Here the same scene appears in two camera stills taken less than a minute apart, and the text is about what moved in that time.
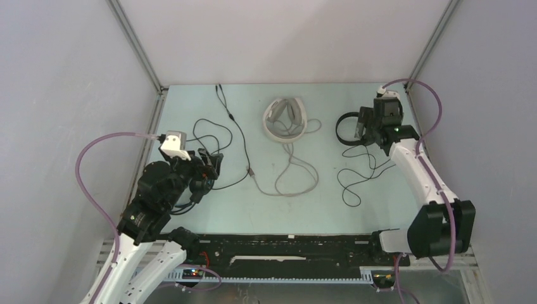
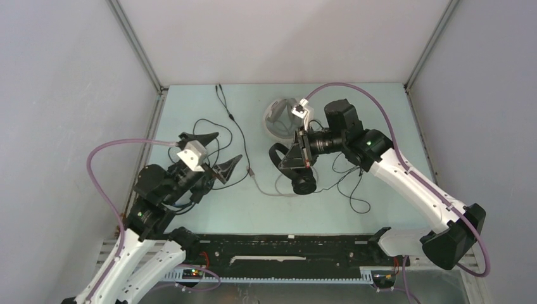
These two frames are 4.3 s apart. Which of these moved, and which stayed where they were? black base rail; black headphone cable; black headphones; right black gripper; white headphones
Moved: black headphone cable; right black gripper; black headphones
Stayed: black base rail; white headphones
